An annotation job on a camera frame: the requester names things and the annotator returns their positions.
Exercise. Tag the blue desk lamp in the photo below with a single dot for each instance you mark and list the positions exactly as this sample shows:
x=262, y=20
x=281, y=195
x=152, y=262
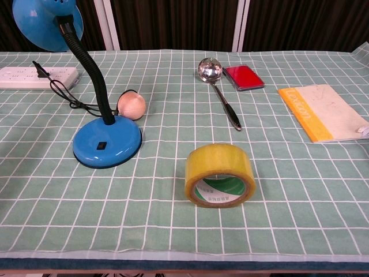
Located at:
x=95, y=138

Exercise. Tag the white power strip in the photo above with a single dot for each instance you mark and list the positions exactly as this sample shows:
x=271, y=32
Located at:
x=17, y=78

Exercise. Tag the yellow packing tape roll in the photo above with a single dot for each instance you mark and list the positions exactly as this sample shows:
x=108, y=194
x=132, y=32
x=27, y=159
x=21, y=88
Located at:
x=219, y=170

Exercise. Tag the pale peach onion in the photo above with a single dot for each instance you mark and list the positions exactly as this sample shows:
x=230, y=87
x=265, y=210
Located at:
x=132, y=105

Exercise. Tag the green checked tablecloth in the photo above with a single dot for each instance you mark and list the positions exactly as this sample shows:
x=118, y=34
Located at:
x=184, y=202

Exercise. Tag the red ink pad case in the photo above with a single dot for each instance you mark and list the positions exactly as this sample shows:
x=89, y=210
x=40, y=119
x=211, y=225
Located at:
x=243, y=77

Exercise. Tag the yellow white Lexicon notebook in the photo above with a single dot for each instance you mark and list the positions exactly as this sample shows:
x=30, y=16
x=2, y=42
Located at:
x=323, y=109

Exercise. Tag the white frame post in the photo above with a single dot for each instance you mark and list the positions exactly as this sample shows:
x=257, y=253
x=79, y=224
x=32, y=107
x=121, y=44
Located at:
x=240, y=24
x=108, y=23

